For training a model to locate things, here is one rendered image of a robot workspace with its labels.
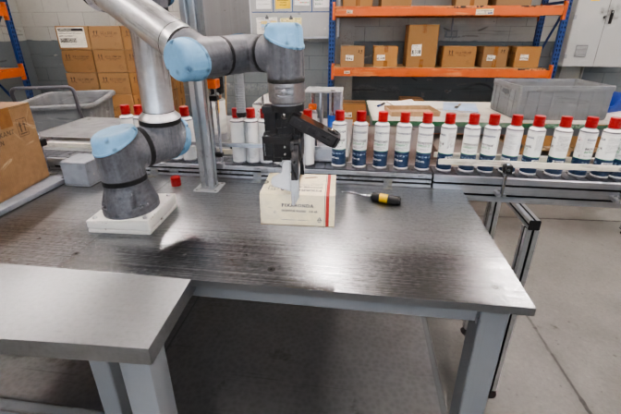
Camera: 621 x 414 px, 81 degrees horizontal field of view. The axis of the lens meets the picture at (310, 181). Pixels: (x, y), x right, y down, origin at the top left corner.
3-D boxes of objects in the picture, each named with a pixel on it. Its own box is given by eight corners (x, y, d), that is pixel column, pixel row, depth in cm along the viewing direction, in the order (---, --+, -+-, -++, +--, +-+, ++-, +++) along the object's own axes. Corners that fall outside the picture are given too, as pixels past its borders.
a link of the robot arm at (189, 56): (40, -68, 75) (193, 39, 59) (94, -61, 83) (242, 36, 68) (46, -9, 82) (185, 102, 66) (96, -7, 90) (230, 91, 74)
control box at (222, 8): (252, 49, 120) (249, -16, 113) (207, 52, 108) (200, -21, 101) (233, 48, 126) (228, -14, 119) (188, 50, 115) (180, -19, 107)
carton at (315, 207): (334, 202, 90) (335, 175, 88) (334, 227, 79) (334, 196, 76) (271, 200, 92) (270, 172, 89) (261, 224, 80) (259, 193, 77)
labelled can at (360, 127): (365, 164, 137) (369, 109, 129) (365, 169, 132) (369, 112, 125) (351, 164, 138) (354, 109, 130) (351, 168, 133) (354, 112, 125)
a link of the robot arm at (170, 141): (130, 162, 110) (90, -53, 85) (173, 148, 121) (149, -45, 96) (154, 173, 104) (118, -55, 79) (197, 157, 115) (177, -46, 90)
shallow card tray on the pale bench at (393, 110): (429, 109, 272) (430, 104, 271) (440, 116, 250) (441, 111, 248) (383, 109, 271) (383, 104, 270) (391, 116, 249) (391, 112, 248)
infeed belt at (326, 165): (428, 176, 137) (429, 165, 136) (432, 184, 130) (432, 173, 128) (31, 157, 157) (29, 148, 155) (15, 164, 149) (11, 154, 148)
